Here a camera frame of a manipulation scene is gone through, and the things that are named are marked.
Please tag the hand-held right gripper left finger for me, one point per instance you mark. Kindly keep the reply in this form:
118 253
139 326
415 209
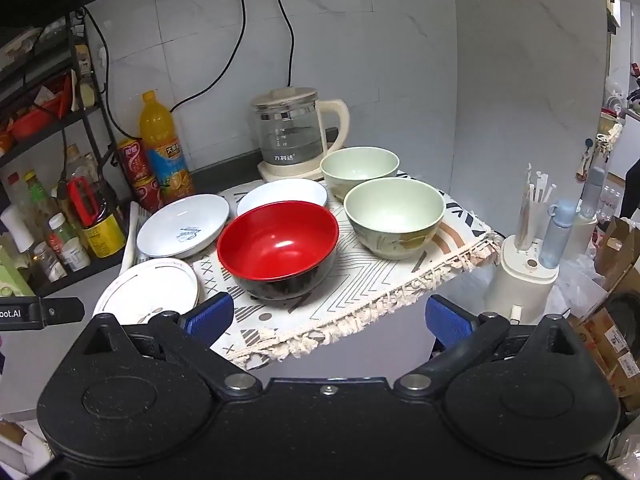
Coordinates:
210 312

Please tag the red and black bowl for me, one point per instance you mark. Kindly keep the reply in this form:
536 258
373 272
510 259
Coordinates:
275 240

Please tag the white chopstick sterilizer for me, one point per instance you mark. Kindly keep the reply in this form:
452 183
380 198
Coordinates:
520 280

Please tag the white plate thin dark rim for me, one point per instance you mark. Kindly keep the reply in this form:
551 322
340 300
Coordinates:
145 287

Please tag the dark oil bottle yellow label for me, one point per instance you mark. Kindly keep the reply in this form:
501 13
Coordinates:
102 232

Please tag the brown cardboard box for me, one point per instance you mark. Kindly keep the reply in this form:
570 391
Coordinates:
620 250
607 345

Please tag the small clear glass jar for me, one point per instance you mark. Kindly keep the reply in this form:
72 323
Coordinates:
50 265

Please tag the bundle of white chopsticks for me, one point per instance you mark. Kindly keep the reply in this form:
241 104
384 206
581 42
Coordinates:
527 205

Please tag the black metal shelf rack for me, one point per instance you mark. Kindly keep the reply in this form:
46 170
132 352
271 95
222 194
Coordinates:
95 110

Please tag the clear bottle yellow liquid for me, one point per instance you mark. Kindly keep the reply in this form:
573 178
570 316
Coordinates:
37 200

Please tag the red drink can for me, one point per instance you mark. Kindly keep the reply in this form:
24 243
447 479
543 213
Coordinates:
132 160
146 194

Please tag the white jar with label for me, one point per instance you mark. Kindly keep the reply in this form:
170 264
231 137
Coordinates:
72 250

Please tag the orange juice bottle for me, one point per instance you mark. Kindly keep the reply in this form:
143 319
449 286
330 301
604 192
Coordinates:
165 155

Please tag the red plastic basket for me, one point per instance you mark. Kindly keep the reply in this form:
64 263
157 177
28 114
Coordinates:
35 120

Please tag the green drink mix box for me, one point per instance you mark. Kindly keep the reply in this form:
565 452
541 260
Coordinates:
15 275

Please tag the tall grey blue bottle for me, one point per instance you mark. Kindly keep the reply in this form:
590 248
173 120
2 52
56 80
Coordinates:
592 190

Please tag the white plate blue print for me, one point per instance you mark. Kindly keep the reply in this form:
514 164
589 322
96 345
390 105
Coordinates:
165 225
285 192

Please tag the pale blue bottle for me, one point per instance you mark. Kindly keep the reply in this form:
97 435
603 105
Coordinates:
557 235

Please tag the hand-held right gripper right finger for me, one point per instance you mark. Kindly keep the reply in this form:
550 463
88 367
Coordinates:
447 320

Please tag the white plastic bottle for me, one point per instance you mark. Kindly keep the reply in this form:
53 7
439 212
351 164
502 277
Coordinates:
17 230

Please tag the patterned fringed table cloth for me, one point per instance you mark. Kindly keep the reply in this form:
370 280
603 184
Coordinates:
380 280

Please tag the white plastic bag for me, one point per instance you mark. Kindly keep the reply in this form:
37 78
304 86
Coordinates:
580 285

